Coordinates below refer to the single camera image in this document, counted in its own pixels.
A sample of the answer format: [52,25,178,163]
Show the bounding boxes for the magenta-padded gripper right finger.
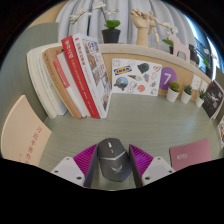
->
[128,143,176,189]

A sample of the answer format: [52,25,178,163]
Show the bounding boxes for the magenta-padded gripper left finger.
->
[49,143,99,189]

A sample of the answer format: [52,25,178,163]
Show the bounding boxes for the dark grey computer mouse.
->
[96,137,133,183]

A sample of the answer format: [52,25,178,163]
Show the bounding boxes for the maroon pink mouse pad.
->
[169,138,213,172]

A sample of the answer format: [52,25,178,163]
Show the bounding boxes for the small succulent in white pot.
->
[180,84,194,105]
[195,89,207,108]
[165,81,181,103]

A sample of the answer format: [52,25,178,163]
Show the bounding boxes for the white book with red stripe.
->
[53,51,91,119]

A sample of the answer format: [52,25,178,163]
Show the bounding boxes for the brown kraft book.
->
[42,45,83,120]

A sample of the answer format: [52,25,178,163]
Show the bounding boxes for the black cover book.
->
[201,79,224,120]

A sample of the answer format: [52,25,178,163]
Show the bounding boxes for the purple round number sign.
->
[158,66,178,91]

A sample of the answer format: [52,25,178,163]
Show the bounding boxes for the thick white book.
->
[26,43,68,119]

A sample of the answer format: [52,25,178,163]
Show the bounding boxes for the white sticker sheet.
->
[111,58,163,97]

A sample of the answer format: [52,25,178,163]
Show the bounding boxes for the red spined photo book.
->
[61,32,113,120]

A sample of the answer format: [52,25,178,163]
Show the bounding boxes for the green desk divider panel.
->
[0,22,60,158]

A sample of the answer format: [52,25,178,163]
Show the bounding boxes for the pink horse figurine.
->
[170,33,191,63]

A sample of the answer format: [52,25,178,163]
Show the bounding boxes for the black horse figurine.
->
[188,43,200,66]

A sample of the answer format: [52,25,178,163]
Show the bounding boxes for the dark framed window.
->
[181,13,223,73]

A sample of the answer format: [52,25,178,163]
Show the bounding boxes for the wooden hand model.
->
[129,8,151,47]

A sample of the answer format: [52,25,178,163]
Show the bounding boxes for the wooden artist mannequin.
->
[146,10,171,46]

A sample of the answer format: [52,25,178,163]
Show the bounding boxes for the light grey curtain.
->
[54,0,201,46]

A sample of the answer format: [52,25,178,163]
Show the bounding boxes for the white wall socket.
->
[201,79,212,94]
[190,74,203,92]

